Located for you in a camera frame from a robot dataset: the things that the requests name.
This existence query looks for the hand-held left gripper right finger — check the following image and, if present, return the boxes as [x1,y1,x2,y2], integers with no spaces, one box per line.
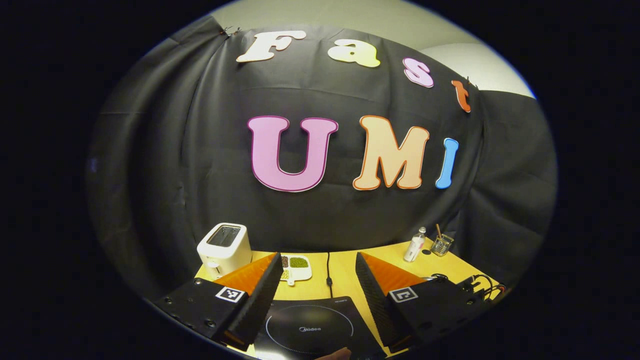
[355,251,493,353]

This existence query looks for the white divided bean tray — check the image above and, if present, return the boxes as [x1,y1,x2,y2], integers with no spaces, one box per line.
[279,254,313,287]

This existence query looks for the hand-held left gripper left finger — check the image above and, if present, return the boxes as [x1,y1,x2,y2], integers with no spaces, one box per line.
[154,251,285,352]

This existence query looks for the black induction cooktop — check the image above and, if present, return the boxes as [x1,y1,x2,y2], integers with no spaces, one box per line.
[252,296,388,360]

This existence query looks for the white toaster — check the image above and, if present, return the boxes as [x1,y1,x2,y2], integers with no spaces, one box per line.
[196,222,253,281]

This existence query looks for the small white plastic bottle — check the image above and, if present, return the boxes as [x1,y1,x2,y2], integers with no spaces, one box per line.
[403,226,427,263]

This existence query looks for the small ribbed glass cup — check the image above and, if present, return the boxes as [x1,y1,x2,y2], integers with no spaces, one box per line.
[430,232,455,257]

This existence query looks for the black backdrop cloth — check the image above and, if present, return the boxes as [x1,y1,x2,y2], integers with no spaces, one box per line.
[85,15,558,301]

